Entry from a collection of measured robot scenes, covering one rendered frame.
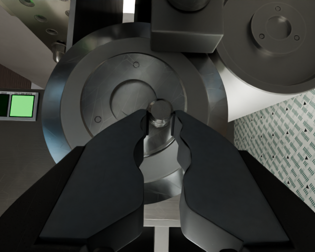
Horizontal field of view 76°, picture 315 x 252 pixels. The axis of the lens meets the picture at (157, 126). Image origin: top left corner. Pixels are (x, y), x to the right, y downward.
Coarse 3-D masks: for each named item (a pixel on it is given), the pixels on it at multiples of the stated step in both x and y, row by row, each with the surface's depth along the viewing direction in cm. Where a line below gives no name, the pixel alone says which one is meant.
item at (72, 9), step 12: (72, 0) 18; (84, 0) 20; (96, 0) 24; (108, 0) 30; (72, 12) 18; (84, 12) 20; (96, 12) 24; (108, 12) 30; (72, 24) 18; (84, 24) 20; (96, 24) 24; (108, 24) 31; (72, 36) 18; (84, 36) 20
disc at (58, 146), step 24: (120, 24) 17; (144, 24) 17; (72, 48) 16; (216, 72) 16; (48, 96) 16; (216, 96) 16; (48, 120) 16; (216, 120) 16; (48, 144) 15; (168, 144) 16; (144, 192) 15; (168, 192) 15
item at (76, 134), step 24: (96, 48) 16; (120, 48) 16; (144, 48) 16; (72, 72) 16; (192, 72) 16; (72, 96) 15; (192, 96) 16; (72, 120) 15; (72, 144) 15; (144, 168) 15; (168, 168) 15
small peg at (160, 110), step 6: (156, 102) 11; (162, 102) 11; (168, 102) 11; (150, 108) 11; (156, 108) 11; (162, 108) 11; (168, 108) 11; (150, 114) 11; (156, 114) 11; (162, 114) 11; (168, 114) 11; (150, 120) 12; (156, 120) 11; (162, 120) 11; (168, 120) 11; (156, 126) 13; (162, 126) 13
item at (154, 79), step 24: (96, 72) 14; (120, 72) 14; (144, 72) 14; (168, 72) 14; (96, 96) 14; (120, 96) 14; (144, 96) 14; (168, 96) 14; (96, 120) 14; (144, 144) 14
